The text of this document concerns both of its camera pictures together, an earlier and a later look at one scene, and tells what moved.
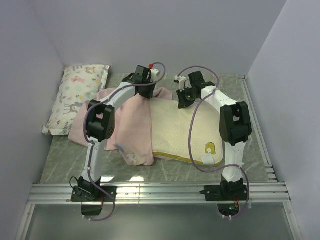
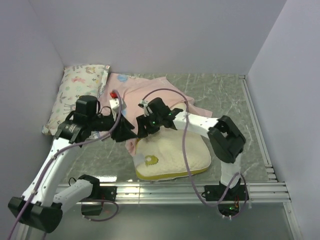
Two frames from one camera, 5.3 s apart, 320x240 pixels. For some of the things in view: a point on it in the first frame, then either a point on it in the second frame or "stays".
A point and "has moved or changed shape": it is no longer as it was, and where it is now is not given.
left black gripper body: (148, 91) to (102, 123)
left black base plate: (93, 194) stays
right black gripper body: (186, 97) to (155, 123)
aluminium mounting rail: (48, 193) stays
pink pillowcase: (132, 135) has moved or changed shape
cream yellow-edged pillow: (170, 126) has moved or changed shape
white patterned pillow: (80, 85) stays
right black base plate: (225, 193) stays
